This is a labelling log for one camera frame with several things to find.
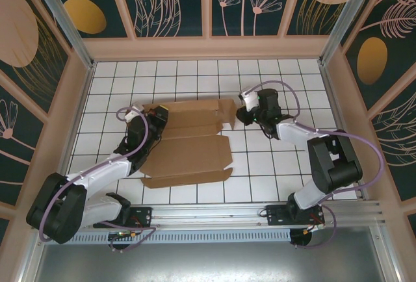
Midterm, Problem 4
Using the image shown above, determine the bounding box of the slotted grey cable duct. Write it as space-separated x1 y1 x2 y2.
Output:
44 229 293 244

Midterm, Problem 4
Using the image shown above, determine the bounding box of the aluminium frame post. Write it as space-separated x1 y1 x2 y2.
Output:
317 0 380 66
27 0 96 70

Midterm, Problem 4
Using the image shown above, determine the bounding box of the brown cardboard paper box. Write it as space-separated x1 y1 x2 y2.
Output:
139 97 237 190

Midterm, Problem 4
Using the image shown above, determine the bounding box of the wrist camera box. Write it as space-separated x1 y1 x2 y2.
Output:
124 107 144 123
238 89 260 111

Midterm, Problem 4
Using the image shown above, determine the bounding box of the grey metal sheet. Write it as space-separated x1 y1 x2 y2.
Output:
18 225 400 282

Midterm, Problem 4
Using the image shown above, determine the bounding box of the small green circuit board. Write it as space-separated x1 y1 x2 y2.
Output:
108 231 138 241

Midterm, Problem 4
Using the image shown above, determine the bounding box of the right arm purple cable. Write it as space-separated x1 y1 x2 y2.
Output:
246 80 385 251

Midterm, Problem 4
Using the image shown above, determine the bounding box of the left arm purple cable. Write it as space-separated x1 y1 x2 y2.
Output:
38 106 160 253

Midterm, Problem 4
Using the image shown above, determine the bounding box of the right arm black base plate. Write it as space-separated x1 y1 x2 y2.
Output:
265 204 326 227

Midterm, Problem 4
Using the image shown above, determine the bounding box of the aluminium table edge rail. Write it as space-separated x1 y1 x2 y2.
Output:
47 62 96 205
318 62 372 200

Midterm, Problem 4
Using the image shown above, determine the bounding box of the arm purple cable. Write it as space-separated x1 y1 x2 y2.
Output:
246 80 385 251
38 106 160 253

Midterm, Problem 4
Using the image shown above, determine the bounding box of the aluminium mounting rail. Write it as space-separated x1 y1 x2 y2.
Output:
31 199 387 231

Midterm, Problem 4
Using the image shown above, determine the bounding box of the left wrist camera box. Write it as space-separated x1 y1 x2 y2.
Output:
124 107 144 123

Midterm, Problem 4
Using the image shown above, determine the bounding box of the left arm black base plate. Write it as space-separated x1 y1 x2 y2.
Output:
93 206 153 229

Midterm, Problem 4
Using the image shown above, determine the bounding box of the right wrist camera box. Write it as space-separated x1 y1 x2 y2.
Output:
238 89 260 111

